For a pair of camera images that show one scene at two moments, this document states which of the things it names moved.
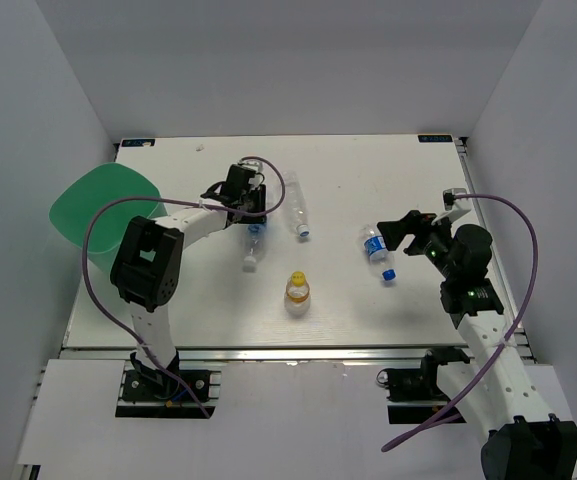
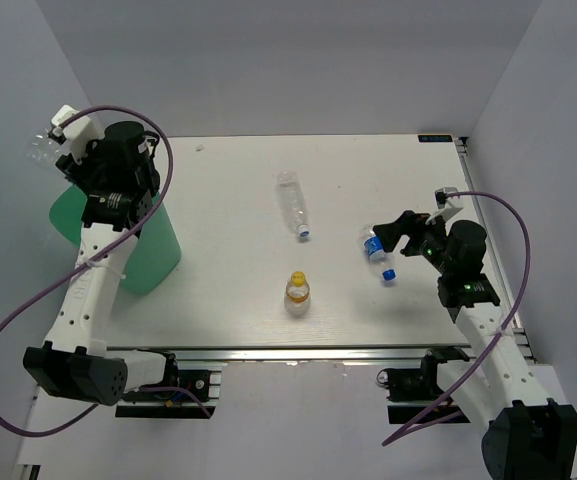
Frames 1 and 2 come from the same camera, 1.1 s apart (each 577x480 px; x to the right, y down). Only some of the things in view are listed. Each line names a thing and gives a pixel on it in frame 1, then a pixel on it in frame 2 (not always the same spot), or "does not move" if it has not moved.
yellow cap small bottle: x=297 y=296 does not move
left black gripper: x=258 y=196 -> x=78 y=173
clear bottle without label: x=295 y=203 does not move
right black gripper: x=413 y=222 does not move
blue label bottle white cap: x=256 y=233 -> x=43 y=150
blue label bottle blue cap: x=378 y=252 does not move
